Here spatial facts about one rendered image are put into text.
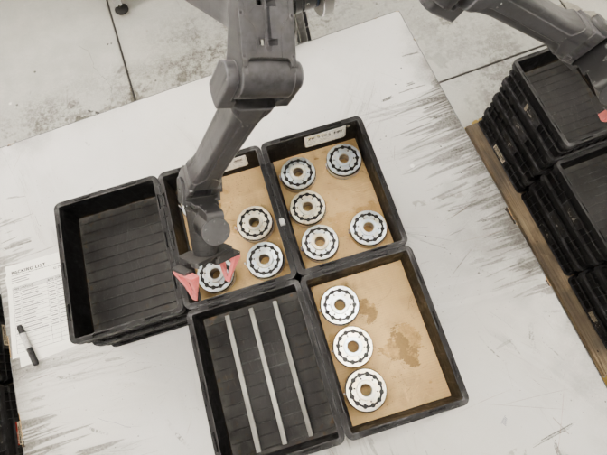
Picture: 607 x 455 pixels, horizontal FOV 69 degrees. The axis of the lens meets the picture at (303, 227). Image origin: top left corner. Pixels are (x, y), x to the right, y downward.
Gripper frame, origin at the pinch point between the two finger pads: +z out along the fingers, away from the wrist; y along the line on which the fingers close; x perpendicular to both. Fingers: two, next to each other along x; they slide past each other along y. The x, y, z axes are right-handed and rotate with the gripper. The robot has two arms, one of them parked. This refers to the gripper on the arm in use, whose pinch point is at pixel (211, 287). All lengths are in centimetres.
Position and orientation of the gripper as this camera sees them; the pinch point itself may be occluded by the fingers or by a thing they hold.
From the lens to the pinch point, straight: 103.2
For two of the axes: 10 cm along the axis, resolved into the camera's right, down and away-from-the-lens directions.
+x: -7.7, -2.1, 6.0
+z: 0.5, 9.2, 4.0
